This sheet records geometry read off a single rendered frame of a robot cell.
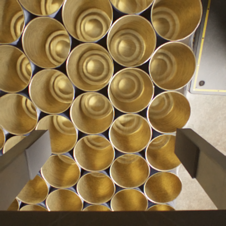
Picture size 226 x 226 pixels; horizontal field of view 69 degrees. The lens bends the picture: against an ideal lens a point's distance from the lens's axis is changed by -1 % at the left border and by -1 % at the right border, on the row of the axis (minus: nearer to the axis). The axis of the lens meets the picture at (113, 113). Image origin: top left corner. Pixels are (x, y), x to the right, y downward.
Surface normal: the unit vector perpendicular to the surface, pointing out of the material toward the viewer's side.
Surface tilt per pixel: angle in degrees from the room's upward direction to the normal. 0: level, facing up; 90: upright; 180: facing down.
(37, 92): 90
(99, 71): 2
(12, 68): 90
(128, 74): 2
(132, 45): 2
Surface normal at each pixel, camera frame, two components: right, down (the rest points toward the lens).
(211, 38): -0.01, 0.29
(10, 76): 0.94, -0.32
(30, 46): 1.00, -0.09
